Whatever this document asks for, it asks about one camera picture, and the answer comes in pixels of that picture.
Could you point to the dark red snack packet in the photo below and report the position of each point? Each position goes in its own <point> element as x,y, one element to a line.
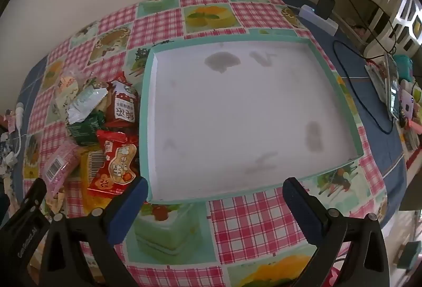
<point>123,105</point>

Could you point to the silver green snack packet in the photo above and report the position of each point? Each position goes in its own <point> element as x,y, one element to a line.
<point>82,102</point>

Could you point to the pink snack packet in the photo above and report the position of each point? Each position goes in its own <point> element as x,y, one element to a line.
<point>62,158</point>

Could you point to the red peanut print packet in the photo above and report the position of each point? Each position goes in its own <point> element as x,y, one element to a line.
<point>115,161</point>

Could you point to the cream bun clear packet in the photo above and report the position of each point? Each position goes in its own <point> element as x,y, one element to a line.
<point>67,86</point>

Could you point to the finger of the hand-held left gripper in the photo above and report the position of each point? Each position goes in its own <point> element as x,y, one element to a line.
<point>36,193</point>

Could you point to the white power strip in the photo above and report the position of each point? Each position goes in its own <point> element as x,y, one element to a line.
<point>324,23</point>

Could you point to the teal shallow box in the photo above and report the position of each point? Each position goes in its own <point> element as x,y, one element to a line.
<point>230,109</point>

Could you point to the black charger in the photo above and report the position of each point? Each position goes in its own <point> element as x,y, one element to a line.
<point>325,7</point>

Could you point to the small green box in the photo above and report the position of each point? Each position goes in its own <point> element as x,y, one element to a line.
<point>85,130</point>

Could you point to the pink plaid printed tablecloth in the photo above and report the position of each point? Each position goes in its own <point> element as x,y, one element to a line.
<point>257,221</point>

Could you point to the orange clear cake packet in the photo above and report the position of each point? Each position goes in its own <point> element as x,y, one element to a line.
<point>85,181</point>

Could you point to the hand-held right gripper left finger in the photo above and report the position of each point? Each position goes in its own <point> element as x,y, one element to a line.
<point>132,204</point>

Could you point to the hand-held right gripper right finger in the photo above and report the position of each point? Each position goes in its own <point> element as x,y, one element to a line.
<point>301,208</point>

